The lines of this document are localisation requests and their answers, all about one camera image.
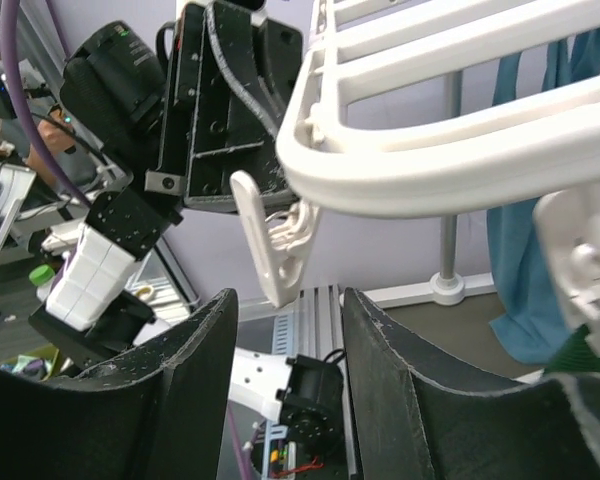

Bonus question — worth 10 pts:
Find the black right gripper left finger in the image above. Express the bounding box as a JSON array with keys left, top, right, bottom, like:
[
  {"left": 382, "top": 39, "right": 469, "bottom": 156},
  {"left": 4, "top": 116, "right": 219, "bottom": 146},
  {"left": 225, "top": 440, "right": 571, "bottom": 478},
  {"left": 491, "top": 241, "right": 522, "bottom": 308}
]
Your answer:
[{"left": 0, "top": 289, "right": 238, "bottom": 479}]

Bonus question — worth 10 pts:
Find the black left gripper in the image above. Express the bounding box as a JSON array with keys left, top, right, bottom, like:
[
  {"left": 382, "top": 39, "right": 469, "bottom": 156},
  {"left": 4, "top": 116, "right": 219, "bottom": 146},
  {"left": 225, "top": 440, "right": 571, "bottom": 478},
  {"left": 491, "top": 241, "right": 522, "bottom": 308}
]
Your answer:
[{"left": 145, "top": 1, "right": 303, "bottom": 213}]

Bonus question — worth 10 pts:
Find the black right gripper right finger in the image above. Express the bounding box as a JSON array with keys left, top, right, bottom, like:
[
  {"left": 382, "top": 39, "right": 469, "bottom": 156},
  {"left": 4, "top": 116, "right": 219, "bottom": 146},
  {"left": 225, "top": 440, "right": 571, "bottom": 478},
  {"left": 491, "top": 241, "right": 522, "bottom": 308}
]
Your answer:
[{"left": 342, "top": 288, "right": 600, "bottom": 479}]

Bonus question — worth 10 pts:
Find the white and green cloth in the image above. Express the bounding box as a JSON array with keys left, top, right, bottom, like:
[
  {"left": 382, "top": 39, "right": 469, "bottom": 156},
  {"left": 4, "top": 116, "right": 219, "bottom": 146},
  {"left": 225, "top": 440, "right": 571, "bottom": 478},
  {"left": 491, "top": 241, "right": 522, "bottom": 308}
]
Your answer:
[{"left": 544, "top": 324, "right": 600, "bottom": 375}]

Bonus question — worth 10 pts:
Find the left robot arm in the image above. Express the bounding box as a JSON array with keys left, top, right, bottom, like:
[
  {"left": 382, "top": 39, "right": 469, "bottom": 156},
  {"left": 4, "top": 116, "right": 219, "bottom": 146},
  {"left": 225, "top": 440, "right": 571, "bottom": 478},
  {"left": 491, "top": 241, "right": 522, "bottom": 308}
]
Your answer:
[{"left": 29, "top": 1, "right": 303, "bottom": 369}]

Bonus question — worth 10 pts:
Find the white metal clothes rack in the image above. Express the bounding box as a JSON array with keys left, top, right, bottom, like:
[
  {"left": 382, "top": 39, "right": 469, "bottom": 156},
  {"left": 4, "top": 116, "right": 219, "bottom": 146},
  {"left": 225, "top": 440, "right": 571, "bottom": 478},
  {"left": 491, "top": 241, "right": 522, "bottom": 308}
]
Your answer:
[{"left": 379, "top": 69, "right": 496, "bottom": 309}]

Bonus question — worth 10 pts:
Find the teal blue towel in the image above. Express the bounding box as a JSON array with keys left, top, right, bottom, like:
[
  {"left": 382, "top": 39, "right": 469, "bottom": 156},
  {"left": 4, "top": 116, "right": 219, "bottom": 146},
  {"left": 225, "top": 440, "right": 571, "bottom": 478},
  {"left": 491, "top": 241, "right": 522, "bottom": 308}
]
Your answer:
[{"left": 487, "top": 28, "right": 600, "bottom": 365}]

